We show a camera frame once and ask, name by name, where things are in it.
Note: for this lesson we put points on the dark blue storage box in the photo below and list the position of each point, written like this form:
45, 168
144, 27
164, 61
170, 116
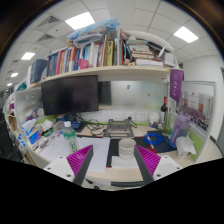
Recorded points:
37, 69

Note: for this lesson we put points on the purple hanging pennant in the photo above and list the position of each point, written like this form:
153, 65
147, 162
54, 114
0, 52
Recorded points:
176, 77

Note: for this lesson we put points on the white wall socket strip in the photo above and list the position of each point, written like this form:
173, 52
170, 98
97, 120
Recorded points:
135, 116

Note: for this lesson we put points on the white wooden shelf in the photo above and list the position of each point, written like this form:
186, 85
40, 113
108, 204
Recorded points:
116, 73

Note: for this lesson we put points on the plastic water bottle green label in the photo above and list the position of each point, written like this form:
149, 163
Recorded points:
70, 136

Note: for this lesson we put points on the stack of lying books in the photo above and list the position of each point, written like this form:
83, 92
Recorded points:
140, 52

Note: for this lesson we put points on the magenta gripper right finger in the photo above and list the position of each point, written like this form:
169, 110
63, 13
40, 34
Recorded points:
147, 162

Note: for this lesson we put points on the group photo poster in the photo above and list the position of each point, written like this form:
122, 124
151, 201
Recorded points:
198, 107

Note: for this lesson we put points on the blue plastic bag bundle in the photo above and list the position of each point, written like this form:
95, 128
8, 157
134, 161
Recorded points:
95, 32

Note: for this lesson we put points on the dark wine bottle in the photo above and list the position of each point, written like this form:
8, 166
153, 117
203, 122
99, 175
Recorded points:
163, 109

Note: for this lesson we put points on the blue tissue box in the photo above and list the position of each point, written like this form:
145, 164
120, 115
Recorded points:
31, 132

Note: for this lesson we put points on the purple water jug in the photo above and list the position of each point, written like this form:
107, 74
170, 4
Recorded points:
180, 128

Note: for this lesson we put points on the clear ribbed glass cup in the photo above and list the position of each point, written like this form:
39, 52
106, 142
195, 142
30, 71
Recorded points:
126, 148

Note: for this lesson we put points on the metal laptop stand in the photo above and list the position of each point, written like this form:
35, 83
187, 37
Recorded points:
119, 129

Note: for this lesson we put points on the black computer monitor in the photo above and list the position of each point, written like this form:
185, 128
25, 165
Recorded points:
70, 95

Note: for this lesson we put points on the crumpled white tissue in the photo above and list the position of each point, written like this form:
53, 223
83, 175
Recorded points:
185, 147

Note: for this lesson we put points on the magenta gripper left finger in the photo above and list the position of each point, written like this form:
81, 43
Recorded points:
79, 163

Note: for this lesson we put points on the row of upright books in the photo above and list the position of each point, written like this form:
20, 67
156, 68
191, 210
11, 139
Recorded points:
97, 50

